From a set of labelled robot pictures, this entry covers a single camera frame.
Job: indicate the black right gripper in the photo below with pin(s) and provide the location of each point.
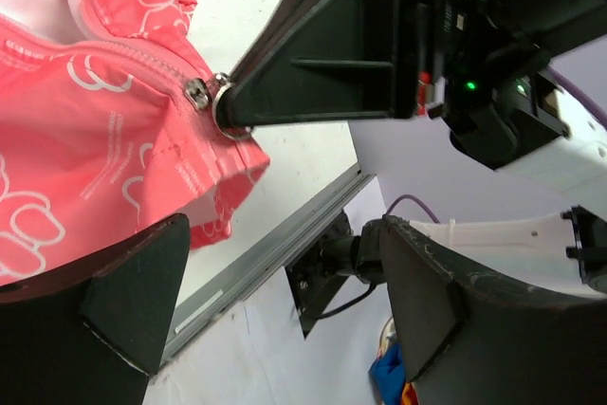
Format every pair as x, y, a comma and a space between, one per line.
488, 71

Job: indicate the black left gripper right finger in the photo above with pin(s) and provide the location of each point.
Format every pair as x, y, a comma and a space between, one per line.
472, 335

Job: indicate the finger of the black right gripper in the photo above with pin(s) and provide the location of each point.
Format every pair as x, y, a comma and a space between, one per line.
326, 60

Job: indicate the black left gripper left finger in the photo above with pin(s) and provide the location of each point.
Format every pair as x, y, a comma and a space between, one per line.
94, 331

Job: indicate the pink patterned hooded jacket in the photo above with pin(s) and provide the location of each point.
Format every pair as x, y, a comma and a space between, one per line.
108, 125

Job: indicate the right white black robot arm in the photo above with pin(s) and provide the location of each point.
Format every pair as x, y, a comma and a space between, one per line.
532, 218

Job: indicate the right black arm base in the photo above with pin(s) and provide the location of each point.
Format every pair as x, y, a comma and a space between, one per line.
318, 272

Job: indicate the blue orange cloth bundle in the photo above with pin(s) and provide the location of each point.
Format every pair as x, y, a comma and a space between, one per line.
388, 373

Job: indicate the aluminium front rail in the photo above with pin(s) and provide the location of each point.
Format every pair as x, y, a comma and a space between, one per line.
241, 276

